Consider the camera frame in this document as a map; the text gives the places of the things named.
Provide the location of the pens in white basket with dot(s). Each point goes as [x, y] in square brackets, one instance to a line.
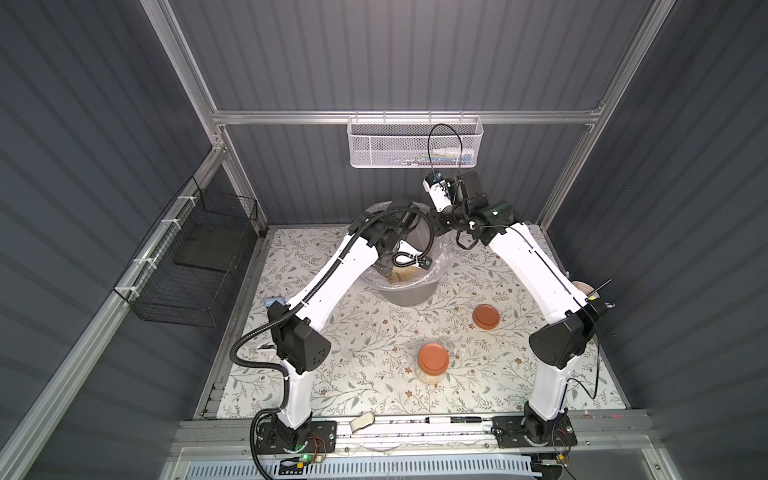
[450, 156]

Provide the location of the light blue plastic clip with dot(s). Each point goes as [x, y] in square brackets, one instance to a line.
[269, 301]

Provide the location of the clear plastic bin liner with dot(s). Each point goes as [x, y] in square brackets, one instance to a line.
[413, 276]

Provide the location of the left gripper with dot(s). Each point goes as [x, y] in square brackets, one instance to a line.
[402, 258]

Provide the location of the white wire wall basket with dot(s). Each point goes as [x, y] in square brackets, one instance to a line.
[370, 139]

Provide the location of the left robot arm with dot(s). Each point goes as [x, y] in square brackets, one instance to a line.
[300, 344]

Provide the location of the grey mesh trash bin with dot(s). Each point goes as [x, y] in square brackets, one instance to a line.
[408, 297]

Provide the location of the masking tape roll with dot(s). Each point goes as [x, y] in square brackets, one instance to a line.
[362, 422]

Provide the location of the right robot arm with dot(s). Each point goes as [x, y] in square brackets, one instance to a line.
[571, 316]

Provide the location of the oatmeal jar orange lid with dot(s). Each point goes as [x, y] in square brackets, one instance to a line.
[433, 362]

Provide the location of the black wire wall basket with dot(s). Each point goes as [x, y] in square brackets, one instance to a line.
[192, 274]

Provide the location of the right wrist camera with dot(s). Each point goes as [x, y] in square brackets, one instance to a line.
[437, 188]

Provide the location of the white utensil cup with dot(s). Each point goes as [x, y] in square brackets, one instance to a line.
[589, 291]

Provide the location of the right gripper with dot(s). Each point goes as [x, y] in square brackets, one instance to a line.
[456, 196]

